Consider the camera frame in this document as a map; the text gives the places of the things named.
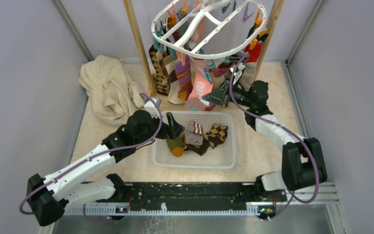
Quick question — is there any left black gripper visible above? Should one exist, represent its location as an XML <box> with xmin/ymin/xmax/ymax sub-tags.
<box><xmin>135</xmin><ymin>112</ymin><xmax>185</xmax><ymax>147</ymax></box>

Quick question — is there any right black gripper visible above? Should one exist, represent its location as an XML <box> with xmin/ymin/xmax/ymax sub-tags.
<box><xmin>202</xmin><ymin>78</ymin><xmax>253</xmax><ymax>108</ymax></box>

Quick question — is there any green striped sock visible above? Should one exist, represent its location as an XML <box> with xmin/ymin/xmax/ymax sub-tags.
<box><xmin>166</xmin><ymin>136</ymin><xmax>185</xmax><ymax>157</ymax></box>

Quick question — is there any grey sock with red stripes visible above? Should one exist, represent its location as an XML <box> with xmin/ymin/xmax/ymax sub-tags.
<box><xmin>185</xmin><ymin>120</ymin><xmax>204</xmax><ymax>145</ymax></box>

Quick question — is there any brown yellow argyle sock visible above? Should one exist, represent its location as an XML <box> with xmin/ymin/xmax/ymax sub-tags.
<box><xmin>204</xmin><ymin>124</ymin><xmax>228</xmax><ymax>149</ymax></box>

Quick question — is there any wooden hanger rack frame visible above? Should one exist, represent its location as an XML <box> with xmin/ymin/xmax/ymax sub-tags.
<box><xmin>122</xmin><ymin>0</ymin><xmax>286</xmax><ymax>113</ymax></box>

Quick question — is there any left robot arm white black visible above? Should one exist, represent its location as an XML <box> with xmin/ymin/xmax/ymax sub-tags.
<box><xmin>26</xmin><ymin>110</ymin><xmax>185</xmax><ymax>226</ymax></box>

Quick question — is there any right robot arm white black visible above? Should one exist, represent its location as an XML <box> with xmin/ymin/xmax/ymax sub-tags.
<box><xmin>203</xmin><ymin>80</ymin><xmax>328</xmax><ymax>201</ymax></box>

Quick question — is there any white oval clip hanger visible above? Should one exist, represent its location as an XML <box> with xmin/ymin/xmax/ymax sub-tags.
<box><xmin>150</xmin><ymin>0</ymin><xmax>268</xmax><ymax>60</ymax></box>

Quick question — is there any pink striped toe sock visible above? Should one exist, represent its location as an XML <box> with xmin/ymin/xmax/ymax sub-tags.
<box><xmin>210</xmin><ymin>60</ymin><xmax>237</xmax><ymax>91</ymax></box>

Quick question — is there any red and grey sock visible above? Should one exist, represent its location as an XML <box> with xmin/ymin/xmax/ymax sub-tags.
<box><xmin>239</xmin><ymin>42</ymin><xmax>262</xmax><ymax>90</ymax></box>

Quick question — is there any white plastic mesh basket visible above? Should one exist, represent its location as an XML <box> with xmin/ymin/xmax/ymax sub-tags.
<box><xmin>152</xmin><ymin>111</ymin><xmax>237</xmax><ymax>169</ymax></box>

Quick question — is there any cream sock brown toe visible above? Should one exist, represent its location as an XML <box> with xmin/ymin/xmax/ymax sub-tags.
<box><xmin>164</xmin><ymin>55</ymin><xmax>186</xmax><ymax>105</ymax></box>

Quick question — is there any beige crumpled cloth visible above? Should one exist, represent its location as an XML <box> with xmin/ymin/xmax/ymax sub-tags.
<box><xmin>79</xmin><ymin>55</ymin><xmax>144</xmax><ymax>125</ymax></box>

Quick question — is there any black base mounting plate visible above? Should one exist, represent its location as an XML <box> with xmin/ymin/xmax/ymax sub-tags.
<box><xmin>99</xmin><ymin>182</ymin><xmax>287</xmax><ymax>212</ymax></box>

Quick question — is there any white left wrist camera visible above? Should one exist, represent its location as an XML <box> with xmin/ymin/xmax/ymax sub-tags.
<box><xmin>144</xmin><ymin>97</ymin><xmax>162</xmax><ymax>118</ymax></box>

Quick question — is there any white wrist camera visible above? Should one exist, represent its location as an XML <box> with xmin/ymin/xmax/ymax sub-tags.
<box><xmin>230</xmin><ymin>62</ymin><xmax>245</xmax><ymax>86</ymax></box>
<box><xmin>144</xmin><ymin>97</ymin><xmax>162</xmax><ymax>118</ymax></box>

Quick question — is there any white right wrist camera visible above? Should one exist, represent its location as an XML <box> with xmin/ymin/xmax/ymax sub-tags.
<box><xmin>230</xmin><ymin>62</ymin><xmax>245</xmax><ymax>86</ymax></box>

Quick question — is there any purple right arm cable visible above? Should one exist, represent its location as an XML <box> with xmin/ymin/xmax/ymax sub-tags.
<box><xmin>228</xmin><ymin>53</ymin><xmax>320</xmax><ymax>222</ymax></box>

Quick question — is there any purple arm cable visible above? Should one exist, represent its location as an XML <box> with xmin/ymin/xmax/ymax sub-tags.
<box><xmin>228</xmin><ymin>53</ymin><xmax>320</xmax><ymax>222</ymax></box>
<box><xmin>19</xmin><ymin>93</ymin><xmax>164</xmax><ymax>225</ymax></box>

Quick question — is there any aluminium rail frame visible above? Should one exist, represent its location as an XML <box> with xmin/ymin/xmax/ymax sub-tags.
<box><xmin>40</xmin><ymin>182</ymin><xmax>347</xmax><ymax>234</ymax></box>

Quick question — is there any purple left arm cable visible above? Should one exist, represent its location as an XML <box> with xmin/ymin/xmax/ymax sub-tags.
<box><xmin>19</xmin><ymin>93</ymin><xmax>164</xmax><ymax>225</ymax></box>

